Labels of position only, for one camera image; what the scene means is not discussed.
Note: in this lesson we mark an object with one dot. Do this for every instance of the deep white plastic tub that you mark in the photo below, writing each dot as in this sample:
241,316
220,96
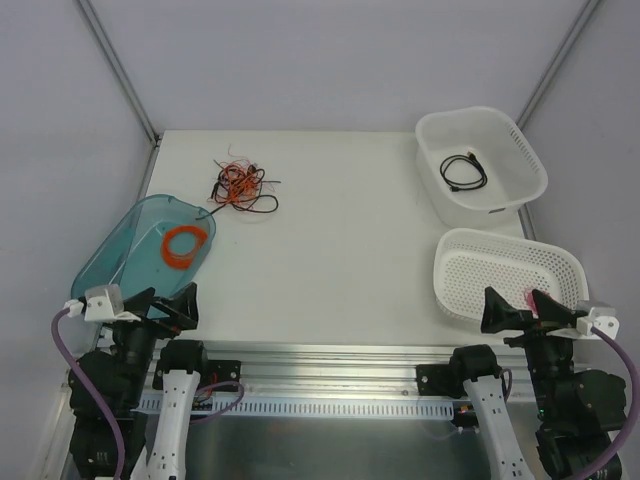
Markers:
477,166

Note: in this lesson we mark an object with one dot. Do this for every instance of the perforated white plastic basket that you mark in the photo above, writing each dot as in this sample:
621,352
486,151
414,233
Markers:
467,261

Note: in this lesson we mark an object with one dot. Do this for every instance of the teal transparent plastic tray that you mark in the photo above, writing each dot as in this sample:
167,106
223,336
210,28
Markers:
161,242

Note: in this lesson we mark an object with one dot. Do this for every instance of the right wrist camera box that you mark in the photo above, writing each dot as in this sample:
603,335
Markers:
593,315

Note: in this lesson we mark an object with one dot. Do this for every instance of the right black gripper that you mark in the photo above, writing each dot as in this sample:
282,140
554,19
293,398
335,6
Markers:
535,329

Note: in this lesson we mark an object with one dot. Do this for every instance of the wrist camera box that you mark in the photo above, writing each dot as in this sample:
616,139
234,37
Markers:
101,304
593,315

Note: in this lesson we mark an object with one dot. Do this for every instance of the left frame post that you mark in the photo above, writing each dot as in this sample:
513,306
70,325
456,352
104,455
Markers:
100,35

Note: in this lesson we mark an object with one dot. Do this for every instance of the right frame post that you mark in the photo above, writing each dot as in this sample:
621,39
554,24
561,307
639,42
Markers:
565,48

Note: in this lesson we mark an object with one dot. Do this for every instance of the white slotted cable duct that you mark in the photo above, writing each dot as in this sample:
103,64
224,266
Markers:
412,409

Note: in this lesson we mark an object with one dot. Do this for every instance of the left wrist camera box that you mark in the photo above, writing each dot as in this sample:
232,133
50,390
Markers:
101,304

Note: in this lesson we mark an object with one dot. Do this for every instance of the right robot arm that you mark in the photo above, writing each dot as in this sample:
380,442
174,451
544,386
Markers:
586,416

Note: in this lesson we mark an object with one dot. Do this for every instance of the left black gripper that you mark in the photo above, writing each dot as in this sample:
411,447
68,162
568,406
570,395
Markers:
151,316

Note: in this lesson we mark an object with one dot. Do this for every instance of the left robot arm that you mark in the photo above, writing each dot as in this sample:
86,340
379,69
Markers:
132,404

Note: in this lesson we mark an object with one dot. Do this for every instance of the frame post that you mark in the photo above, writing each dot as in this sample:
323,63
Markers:
565,48
100,35

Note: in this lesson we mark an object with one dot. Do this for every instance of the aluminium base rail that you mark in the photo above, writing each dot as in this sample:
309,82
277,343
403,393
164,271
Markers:
308,371

